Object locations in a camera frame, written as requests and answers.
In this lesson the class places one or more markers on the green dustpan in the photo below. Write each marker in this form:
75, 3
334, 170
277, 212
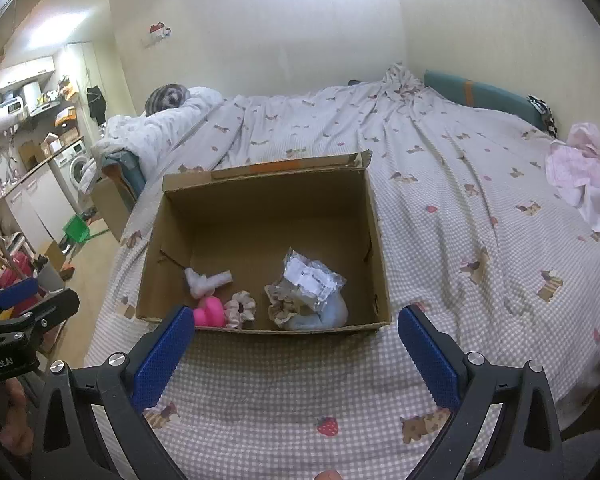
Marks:
77, 230

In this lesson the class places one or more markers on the crinkled plastic packet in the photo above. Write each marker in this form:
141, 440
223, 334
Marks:
310, 277

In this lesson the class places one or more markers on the checked printed bed sheet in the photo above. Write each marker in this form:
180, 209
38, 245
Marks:
430, 170

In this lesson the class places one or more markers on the pink soft toy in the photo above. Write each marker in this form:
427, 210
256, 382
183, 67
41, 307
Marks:
210, 312

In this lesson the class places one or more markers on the person's left hand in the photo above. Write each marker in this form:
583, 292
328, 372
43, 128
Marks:
17, 415

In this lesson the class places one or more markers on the white sock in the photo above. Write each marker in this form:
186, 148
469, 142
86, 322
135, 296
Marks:
205, 282

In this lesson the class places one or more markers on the grey patterned scrunchie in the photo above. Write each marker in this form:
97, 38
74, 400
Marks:
279, 305

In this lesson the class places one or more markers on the white duvet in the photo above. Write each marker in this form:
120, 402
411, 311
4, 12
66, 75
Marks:
160, 125

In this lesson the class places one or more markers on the small cardboard box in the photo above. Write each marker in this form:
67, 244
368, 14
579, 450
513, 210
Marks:
111, 207
51, 145

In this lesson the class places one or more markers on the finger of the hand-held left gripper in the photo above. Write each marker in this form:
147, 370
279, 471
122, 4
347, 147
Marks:
55, 305
15, 292

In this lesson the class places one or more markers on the white water heater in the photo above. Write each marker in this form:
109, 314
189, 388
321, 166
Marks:
0, 122

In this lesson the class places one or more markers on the red plastic container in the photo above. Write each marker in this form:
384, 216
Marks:
11, 270

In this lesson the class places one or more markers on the black hanging garment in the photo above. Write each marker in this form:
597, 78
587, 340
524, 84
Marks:
96, 102

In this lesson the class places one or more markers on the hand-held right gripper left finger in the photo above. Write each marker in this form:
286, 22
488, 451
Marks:
162, 357

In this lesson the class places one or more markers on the light blue scrunchie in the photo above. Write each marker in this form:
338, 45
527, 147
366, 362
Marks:
332, 316

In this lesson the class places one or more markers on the pink white clothes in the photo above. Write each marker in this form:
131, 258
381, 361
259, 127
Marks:
580, 170

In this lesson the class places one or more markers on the tall white cabinet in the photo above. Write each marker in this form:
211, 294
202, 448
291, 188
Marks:
82, 67

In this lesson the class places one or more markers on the white counter cabinet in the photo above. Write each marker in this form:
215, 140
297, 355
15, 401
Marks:
37, 205

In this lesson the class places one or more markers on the white beige scrunchie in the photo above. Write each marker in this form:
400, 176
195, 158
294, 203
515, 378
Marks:
240, 308

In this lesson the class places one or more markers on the black white patterned cloth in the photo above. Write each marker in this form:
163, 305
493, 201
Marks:
544, 112

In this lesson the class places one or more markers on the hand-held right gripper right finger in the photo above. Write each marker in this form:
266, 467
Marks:
430, 357

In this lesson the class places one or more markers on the white washing machine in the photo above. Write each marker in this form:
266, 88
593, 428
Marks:
75, 167

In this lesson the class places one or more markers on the grey cup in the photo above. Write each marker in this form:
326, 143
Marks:
51, 279

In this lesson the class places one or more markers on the white wall cabinet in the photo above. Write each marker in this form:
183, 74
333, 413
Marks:
25, 72

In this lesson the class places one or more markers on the grey striped pillow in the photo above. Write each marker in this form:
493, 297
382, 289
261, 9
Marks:
166, 97

